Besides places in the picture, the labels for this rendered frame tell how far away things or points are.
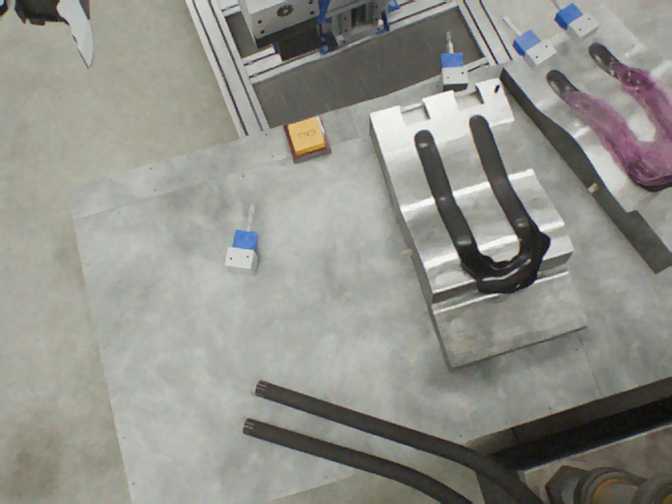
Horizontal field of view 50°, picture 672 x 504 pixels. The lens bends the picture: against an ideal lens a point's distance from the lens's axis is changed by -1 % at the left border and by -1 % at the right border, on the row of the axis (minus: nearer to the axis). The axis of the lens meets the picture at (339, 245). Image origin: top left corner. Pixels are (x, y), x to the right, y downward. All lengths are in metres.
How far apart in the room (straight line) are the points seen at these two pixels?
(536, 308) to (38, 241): 1.64
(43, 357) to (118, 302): 0.94
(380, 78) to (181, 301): 1.06
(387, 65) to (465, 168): 0.90
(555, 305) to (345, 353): 0.40
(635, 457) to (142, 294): 0.97
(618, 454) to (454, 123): 0.68
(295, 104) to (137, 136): 0.58
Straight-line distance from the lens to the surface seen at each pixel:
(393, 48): 2.28
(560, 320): 1.38
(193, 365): 1.43
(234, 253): 1.39
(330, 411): 1.32
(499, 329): 1.36
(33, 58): 2.76
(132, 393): 1.45
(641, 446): 1.48
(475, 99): 1.48
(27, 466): 2.40
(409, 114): 1.46
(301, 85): 2.23
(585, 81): 1.55
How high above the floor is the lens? 2.18
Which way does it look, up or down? 75 degrees down
